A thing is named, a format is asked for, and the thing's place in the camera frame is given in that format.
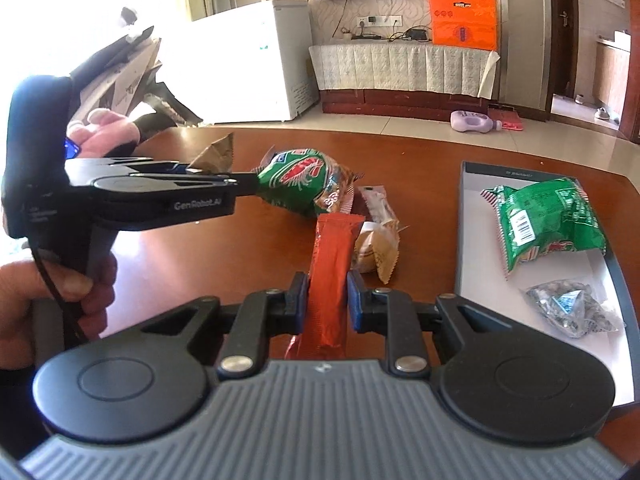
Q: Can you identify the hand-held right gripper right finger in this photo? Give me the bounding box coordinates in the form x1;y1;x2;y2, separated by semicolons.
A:
346;270;507;380

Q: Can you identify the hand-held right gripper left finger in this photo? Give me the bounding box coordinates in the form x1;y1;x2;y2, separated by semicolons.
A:
140;271;311;381

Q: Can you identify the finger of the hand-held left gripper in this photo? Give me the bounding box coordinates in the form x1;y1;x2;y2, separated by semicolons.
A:
93;171;259;198
65;156;202;184

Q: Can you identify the red stick snack packet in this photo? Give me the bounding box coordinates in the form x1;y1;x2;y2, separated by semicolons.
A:
285;213;366;361

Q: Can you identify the green snack bag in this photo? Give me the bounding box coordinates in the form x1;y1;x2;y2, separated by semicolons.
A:
481;176;607;277
250;147;366;218

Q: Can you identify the white box with grey rim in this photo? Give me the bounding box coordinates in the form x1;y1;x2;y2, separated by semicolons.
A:
454;161;640;423

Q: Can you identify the clear packet of grey nuts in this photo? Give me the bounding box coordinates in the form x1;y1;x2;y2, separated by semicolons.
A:
524;282;626;338

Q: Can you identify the person's left hand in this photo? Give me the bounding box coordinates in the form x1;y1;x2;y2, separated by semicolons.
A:
0;250;119;372

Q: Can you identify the brown paper snack wrapper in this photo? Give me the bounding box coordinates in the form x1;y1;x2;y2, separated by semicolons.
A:
189;132;236;175

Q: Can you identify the round pastry in clear packet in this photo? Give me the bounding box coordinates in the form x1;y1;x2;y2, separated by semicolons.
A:
352;220;401;283

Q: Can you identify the pile of cardboard sheets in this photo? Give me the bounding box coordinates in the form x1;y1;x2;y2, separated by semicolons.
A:
70;7;163;116

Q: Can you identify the small pink candy packet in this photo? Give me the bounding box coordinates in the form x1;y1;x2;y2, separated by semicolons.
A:
357;185;401;226

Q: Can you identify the white chest freezer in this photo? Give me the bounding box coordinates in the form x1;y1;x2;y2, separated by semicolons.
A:
165;0;316;125

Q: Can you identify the dark wooden tv cabinet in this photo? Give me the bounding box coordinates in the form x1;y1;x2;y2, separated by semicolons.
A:
320;87;493;116

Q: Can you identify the purple detergent bottle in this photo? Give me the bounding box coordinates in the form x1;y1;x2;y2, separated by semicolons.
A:
450;110;503;133

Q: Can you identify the white lace cabinet cover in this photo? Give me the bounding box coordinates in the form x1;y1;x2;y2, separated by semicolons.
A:
308;42;501;98

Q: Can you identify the pink floor mat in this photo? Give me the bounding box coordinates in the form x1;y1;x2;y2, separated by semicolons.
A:
489;106;526;132

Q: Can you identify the orange gift bag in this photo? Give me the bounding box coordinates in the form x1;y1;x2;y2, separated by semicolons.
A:
426;0;498;52

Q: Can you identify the dark wooden door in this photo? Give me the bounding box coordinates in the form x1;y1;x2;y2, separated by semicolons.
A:
549;0;581;103

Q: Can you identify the wooden kitchen counter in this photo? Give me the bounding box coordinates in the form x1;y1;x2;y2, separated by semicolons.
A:
592;35;632;111

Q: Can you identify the black cable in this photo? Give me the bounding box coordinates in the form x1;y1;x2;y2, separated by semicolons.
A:
27;237;83;356

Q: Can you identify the dark wooden door frame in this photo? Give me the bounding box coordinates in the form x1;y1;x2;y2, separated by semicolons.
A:
546;0;640;143

